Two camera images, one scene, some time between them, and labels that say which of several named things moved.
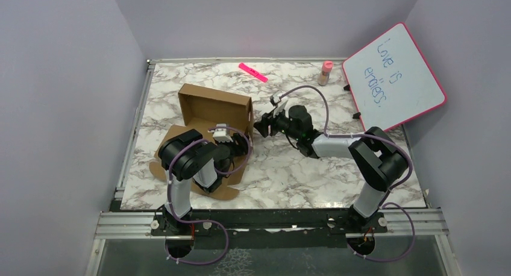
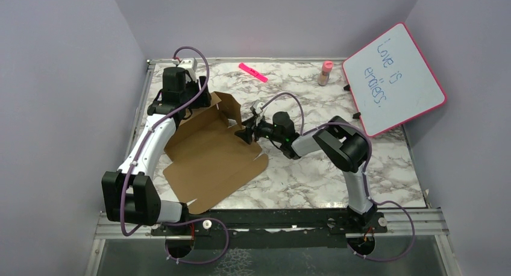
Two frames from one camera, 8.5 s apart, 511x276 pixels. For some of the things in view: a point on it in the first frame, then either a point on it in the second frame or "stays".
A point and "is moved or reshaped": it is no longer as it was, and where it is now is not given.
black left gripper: x=242 y=147 -> x=203 y=100
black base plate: x=269 y=228 stays
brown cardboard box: x=211 y=149 is moved or reshaped
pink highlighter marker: x=253 y=72 stays
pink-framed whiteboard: x=390 y=82 stays
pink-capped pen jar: x=323 y=79 stays
